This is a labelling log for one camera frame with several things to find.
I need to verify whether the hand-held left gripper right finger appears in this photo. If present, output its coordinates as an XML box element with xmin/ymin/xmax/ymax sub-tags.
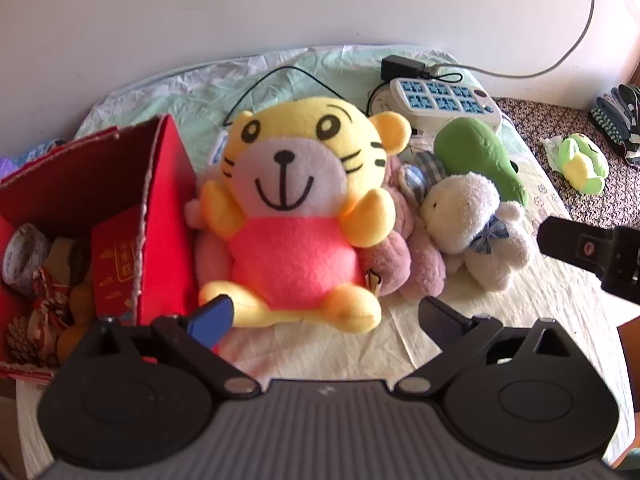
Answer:
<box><xmin>394</xmin><ymin>296</ymin><xmax>579</xmax><ymax>397</ymax></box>

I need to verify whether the yellow tiger plush toy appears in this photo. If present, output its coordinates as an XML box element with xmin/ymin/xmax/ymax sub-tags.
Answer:
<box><xmin>199</xmin><ymin>97</ymin><xmax>413</xmax><ymax>335</ymax></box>

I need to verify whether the green plush toy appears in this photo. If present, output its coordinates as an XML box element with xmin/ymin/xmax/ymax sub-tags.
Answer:
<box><xmin>433</xmin><ymin>116</ymin><xmax>529</xmax><ymax>207</ymax></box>

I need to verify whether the black white striped slipper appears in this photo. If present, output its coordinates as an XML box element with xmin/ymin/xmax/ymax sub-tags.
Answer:
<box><xmin>612</xmin><ymin>83</ymin><xmax>640</xmax><ymax>169</ymax></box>

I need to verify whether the red white twine bundle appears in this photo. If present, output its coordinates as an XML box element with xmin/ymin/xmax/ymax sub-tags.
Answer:
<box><xmin>26</xmin><ymin>267</ymin><xmax>72</xmax><ymax>362</ymax></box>

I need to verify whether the red gold envelope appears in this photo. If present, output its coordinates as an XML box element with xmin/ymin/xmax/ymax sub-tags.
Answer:
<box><xmin>90</xmin><ymin>207</ymin><xmax>149</xmax><ymax>324</ymax></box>

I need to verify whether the black power adapter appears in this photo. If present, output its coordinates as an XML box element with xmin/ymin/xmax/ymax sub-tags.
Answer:
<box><xmin>381</xmin><ymin>55</ymin><xmax>441</xmax><ymax>82</ymax></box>

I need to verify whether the grey cable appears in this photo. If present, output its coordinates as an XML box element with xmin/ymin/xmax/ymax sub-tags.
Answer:
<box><xmin>425</xmin><ymin>0</ymin><xmax>597</xmax><ymax>80</ymax></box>

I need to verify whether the white blue power strip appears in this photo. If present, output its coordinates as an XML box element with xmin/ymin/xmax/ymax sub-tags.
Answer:
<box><xmin>389</xmin><ymin>77</ymin><xmax>504</xmax><ymax>134</ymax></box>

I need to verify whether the small green frog plush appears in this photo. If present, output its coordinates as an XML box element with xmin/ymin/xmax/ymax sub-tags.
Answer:
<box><xmin>557</xmin><ymin>133</ymin><xmax>610</xmax><ymax>195</ymax></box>

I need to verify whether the teal striped slipper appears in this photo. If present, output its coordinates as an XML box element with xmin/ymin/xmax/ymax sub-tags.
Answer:
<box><xmin>588</xmin><ymin>92</ymin><xmax>634</xmax><ymax>155</ymax></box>

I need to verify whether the red cardboard box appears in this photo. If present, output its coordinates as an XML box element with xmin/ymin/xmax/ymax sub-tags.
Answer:
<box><xmin>0</xmin><ymin>114</ymin><xmax>222</xmax><ymax>386</ymax></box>

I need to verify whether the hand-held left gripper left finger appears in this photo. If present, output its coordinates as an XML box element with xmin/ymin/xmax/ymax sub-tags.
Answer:
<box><xmin>86</xmin><ymin>294</ymin><xmax>262</xmax><ymax>401</ymax></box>

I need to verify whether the brown pine cone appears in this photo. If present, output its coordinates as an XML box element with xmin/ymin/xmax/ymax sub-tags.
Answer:
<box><xmin>5</xmin><ymin>317</ymin><xmax>40</xmax><ymax>364</ymax></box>

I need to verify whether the white crumpled tissue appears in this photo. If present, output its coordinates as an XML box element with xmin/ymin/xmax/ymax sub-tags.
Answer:
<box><xmin>540</xmin><ymin>136</ymin><xmax>567</xmax><ymax>172</ymax></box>

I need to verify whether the white plush toy blue bow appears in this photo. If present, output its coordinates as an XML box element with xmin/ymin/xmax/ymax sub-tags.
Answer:
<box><xmin>397</xmin><ymin>151</ymin><xmax>535</xmax><ymax>292</ymax></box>

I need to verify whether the pink bear plush toy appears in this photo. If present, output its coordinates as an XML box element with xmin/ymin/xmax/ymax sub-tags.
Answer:
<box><xmin>184</xmin><ymin>155</ymin><xmax>447</xmax><ymax>304</ymax></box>

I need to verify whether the thin black cable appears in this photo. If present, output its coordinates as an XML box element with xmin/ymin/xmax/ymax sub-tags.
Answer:
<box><xmin>223</xmin><ymin>65</ymin><xmax>372</xmax><ymax>128</ymax></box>

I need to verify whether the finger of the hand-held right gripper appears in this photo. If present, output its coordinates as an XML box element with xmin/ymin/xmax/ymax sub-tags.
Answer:
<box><xmin>537</xmin><ymin>214</ymin><xmax>640</xmax><ymax>306</ymax></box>

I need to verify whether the dark floral blanket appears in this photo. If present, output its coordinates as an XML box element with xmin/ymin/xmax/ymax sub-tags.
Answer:
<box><xmin>492</xmin><ymin>96</ymin><xmax>640</xmax><ymax>232</ymax></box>

